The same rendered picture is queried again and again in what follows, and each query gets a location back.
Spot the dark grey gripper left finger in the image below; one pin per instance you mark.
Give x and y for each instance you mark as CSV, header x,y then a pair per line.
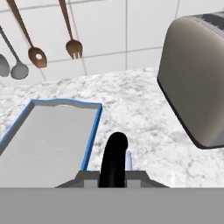
x,y
87,178

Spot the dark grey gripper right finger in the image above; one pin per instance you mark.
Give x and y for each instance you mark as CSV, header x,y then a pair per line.
x,y
137,178

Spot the grey tray with blue rim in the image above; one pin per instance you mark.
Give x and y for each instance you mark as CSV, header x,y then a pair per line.
x,y
46,143

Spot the silver toaster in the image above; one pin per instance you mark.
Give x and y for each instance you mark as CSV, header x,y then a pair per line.
x,y
192,81

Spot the grey metal ladle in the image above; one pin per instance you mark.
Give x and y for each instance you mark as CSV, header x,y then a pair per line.
x,y
19,70

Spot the wooden fork spoon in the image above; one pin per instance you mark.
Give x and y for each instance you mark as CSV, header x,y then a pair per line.
x,y
74,48

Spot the wooden slotted spoon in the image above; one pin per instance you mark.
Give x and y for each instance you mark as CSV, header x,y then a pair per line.
x,y
37,56

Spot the grey metal spoon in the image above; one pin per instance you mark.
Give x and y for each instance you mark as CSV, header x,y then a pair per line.
x,y
3,66

